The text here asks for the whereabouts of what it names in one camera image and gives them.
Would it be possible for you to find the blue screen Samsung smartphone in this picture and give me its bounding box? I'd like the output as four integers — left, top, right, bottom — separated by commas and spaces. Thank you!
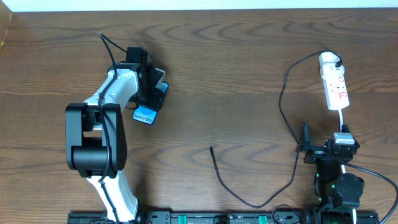
132, 82, 169, 125

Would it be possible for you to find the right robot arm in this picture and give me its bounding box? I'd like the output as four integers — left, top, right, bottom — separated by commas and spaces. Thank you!
296, 123, 364, 223

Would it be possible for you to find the white USB charger adapter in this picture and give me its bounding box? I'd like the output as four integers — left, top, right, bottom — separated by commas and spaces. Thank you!
318, 52, 344, 79

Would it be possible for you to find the black USB charging cable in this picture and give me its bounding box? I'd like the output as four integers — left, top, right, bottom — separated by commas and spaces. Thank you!
210, 49, 343, 209

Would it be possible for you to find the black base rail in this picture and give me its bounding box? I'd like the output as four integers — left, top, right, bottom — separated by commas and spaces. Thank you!
67, 210, 379, 224

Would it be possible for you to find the white power strip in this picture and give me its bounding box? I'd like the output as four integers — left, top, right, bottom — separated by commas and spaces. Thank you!
320, 63, 349, 111

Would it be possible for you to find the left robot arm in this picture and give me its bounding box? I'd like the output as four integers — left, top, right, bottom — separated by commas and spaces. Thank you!
65, 47, 169, 223

